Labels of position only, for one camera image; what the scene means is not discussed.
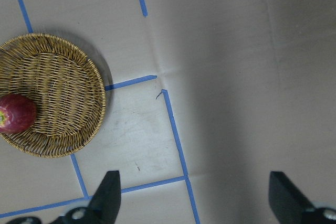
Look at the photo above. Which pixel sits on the dark red apple in basket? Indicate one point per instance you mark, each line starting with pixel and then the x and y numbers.
pixel 18 113

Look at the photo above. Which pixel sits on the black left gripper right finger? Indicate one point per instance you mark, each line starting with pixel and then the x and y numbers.
pixel 290 205

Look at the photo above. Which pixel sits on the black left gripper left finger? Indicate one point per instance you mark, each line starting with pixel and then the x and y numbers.
pixel 104 205

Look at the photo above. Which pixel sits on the round woven wicker basket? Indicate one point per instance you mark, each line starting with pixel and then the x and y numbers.
pixel 66 87

